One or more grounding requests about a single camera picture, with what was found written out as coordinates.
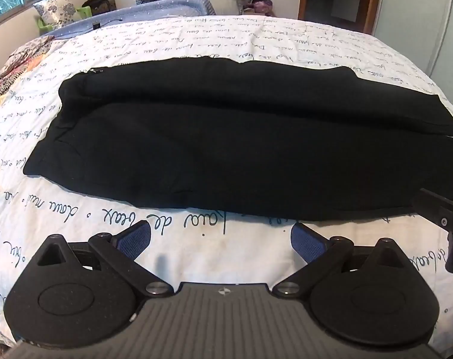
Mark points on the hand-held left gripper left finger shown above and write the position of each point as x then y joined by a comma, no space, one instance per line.
136,241

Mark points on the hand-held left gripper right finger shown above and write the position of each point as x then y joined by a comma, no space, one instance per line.
305,243

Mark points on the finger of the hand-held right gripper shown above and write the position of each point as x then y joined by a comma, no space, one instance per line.
439,209

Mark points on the black pants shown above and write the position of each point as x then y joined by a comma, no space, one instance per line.
211,138

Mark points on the frosted glass wardrobe door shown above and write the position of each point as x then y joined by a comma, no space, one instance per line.
420,18

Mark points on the colourful patterned blanket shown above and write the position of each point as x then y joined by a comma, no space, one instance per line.
13,67

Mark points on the white script-printed bed sheet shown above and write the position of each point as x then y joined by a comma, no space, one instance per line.
219,37

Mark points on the blue mattress cover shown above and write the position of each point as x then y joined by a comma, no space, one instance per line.
151,9

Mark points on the green plastic stool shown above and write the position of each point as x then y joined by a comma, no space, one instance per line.
82,10

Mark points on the black bag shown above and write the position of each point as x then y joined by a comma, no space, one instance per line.
99,3

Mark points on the purple bag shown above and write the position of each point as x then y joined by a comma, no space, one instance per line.
263,5

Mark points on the floral pillow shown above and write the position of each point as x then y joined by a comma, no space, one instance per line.
56,7

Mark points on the wooden door frame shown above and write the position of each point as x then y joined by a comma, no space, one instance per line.
374,0

